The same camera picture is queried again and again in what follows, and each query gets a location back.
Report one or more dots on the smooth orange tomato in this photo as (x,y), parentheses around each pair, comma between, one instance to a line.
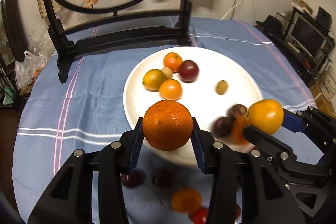
(187,200)

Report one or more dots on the small orange tomato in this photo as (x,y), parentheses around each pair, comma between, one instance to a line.
(170,90)

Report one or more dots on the cardboard box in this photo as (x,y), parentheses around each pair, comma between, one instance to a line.
(328,84)

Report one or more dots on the computer monitor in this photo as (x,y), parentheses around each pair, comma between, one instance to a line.
(306,36)

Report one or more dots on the dark red plum large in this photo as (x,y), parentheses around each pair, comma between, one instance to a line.
(188,71)

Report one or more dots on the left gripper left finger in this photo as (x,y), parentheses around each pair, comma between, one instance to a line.
(68,197)

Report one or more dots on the longan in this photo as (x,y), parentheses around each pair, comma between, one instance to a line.
(221,87)
(167,72)

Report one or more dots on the red cherry tomato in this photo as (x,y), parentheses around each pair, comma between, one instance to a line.
(199,216)

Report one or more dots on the dark red plum small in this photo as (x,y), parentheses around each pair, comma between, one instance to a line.
(237,211)

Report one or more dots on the black speaker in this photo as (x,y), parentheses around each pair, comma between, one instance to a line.
(324,19)

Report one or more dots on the plastic bags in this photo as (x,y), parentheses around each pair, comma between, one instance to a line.
(36,58)

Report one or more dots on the blue striped tablecloth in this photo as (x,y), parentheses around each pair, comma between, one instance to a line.
(87,113)

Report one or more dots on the rough orange mandarin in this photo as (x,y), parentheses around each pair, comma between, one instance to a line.
(167,125)

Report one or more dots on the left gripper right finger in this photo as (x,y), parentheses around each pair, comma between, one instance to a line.
(266,199)

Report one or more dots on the small orange kumquat mandarin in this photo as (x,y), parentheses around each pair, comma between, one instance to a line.
(173,61)

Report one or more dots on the yellow green tomato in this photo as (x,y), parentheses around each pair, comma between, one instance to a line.
(153,79)

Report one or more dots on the large orange mandarin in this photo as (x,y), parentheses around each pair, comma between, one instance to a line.
(237,128)

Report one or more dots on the orange yellow tomato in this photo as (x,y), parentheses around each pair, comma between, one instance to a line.
(266,115)

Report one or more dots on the dark cherry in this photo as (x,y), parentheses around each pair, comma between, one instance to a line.
(134,179)
(162,178)

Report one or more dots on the large dark passion fruit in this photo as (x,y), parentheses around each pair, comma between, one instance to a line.
(222,127)

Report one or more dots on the dark water chestnut front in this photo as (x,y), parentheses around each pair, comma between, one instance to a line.
(236,110)

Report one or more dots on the dark cherry left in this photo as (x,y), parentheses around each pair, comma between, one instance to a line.
(134,179)

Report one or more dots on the longan front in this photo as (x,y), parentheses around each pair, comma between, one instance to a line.
(167,72)

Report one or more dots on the dark cherry right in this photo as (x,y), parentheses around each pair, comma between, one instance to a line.
(162,178)

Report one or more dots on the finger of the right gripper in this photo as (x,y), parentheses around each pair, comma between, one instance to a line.
(276,153)
(294,121)

